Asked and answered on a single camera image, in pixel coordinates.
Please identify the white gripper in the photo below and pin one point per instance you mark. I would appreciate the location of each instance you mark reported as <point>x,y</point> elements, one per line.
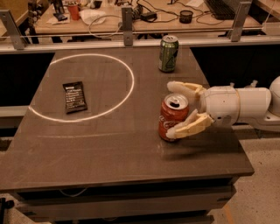
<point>222,104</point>

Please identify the red coca-cola can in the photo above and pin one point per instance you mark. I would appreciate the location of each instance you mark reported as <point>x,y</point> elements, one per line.
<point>174,109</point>

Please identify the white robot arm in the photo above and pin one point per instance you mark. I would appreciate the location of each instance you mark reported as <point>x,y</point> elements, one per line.
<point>259,106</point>

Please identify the green soda can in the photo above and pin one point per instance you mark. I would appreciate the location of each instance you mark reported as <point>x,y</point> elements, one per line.
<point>169,47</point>

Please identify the black rxbar chocolate wrapper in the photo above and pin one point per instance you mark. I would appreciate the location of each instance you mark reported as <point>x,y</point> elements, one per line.
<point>75,98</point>

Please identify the small black round container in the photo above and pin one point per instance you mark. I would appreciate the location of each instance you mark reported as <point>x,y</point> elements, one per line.
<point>185,16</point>

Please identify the black power adapter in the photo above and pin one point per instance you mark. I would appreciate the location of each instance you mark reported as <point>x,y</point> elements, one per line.
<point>149,16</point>

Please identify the black keyboard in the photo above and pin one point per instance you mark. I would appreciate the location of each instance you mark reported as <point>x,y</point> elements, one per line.
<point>223,9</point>

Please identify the white crumpled cloth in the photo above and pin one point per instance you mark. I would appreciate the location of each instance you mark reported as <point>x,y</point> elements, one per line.
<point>90,17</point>

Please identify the red cup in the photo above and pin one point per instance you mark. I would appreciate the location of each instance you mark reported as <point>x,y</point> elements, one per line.
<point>73,8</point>

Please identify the metal rail with brackets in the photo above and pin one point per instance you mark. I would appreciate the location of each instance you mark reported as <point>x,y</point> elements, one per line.
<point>19,44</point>

